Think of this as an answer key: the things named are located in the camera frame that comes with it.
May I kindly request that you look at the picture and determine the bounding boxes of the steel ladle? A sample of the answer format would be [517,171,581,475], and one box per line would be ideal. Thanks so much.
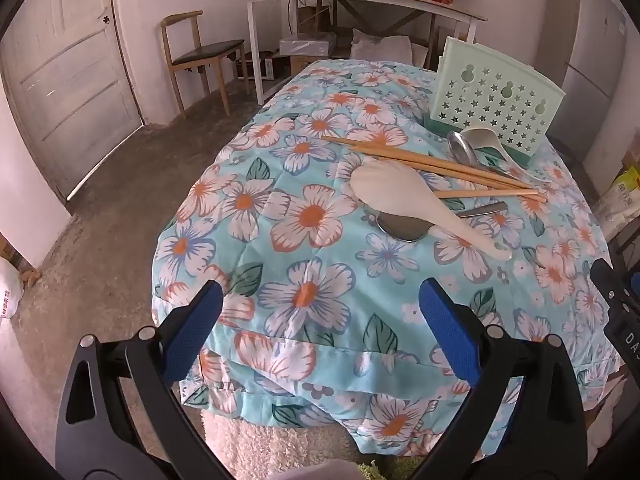
[447,131,478,167]

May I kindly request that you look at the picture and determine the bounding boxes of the steel spoon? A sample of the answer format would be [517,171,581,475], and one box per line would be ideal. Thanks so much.
[376,202,508,242]

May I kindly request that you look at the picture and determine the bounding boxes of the white rice paddle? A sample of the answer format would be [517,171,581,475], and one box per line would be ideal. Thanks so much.
[350,160,512,261]

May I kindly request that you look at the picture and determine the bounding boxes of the mint green utensil holder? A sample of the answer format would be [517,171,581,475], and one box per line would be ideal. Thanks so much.
[425,37,565,167]

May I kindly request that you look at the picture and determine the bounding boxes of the floral blue tablecloth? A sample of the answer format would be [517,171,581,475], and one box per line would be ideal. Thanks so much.
[152,60,622,456]

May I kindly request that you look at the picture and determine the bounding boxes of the grey refrigerator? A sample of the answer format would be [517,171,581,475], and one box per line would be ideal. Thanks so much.
[534,0,626,164]

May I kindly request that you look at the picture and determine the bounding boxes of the white pillow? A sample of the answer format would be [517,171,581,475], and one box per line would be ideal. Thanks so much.
[349,28,412,64]

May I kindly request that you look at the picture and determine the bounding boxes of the white side table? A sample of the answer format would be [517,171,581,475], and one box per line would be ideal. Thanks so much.
[234,0,490,106]

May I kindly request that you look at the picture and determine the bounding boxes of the wooden chair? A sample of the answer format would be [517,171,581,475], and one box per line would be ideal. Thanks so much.
[160,10,250,117]

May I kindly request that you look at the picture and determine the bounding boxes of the white door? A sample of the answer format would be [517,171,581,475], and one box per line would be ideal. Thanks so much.
[1,0,142,200]

